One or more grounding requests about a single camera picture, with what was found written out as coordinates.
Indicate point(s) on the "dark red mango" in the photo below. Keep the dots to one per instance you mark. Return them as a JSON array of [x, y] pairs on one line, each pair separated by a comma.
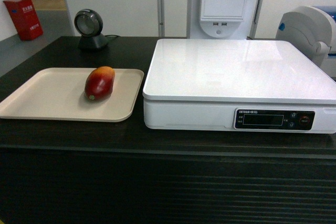
[[99, 84]]

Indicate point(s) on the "white checkout scale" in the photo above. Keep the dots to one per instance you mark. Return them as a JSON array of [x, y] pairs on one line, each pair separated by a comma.
[[237, 85]]

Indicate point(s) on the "black slatted checkout counter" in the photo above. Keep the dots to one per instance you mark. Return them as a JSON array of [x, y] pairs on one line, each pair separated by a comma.
[[60, 171]]

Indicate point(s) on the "white receipt printer kiosk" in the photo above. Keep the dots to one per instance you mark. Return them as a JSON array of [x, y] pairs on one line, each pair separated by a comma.
[[220, 19]]

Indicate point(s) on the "black barcode scanner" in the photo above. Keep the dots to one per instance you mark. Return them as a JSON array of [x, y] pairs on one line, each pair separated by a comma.
[[89, 25]]

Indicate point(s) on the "beige plastic tray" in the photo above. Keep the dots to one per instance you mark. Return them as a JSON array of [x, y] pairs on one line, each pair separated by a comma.
[[58, 94]]

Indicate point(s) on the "grey metal pole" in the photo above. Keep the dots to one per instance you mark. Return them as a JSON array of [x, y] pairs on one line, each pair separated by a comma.
[[161, 18]]

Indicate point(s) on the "grey label printer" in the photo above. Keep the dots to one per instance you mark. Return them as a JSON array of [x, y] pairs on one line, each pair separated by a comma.
[[311, 29]]

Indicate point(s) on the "red fire extinguisher box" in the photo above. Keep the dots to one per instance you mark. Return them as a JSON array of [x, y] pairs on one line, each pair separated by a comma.
[[25, 19]]

